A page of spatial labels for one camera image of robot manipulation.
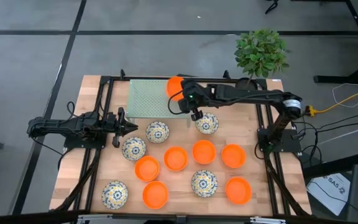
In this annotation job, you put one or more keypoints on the orange plastic bowl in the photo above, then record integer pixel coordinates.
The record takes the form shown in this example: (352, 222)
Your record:
(176, 158)
(147, 168)
(204, 152)
(155, 194)
(172, 87)
(238, 190)
(233, 155)

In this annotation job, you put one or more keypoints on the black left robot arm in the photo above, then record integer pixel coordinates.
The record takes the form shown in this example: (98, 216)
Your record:
(57, 124)

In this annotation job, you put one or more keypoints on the green perforated metal shelf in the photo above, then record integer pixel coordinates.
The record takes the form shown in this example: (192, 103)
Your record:
(148, 99)

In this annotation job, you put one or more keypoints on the blue yellow patterned ceramic bowl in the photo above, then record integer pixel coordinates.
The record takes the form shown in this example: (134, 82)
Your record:
(114, 194)
(134, 148)
(204, 183)
(208, 124)
(157, 132)

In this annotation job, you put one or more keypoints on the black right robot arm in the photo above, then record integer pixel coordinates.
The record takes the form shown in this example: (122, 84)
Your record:
(244, 95)

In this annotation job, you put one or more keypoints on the yellow outlet block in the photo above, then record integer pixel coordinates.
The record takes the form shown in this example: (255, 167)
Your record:
(311, 110)

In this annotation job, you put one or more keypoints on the black diagonal floor beam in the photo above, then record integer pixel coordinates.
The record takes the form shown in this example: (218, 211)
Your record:
(334, 166)

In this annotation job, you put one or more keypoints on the green potted plant black pot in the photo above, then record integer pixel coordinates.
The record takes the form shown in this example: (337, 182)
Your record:
(259, 53)

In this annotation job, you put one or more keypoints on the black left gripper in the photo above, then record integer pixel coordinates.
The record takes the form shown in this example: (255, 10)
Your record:
(118, 127)

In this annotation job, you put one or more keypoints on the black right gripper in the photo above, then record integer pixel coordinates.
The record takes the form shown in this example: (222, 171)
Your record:
(197, 99)

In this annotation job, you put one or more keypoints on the white printed paper sheet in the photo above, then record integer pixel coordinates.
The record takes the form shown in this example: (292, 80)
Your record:
(325, 193)

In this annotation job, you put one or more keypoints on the black rig beam silver brackets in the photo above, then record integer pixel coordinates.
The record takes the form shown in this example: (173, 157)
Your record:
(26, 217)

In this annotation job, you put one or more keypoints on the black desk leg frame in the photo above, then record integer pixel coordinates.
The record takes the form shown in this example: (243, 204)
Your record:
(337, 79)

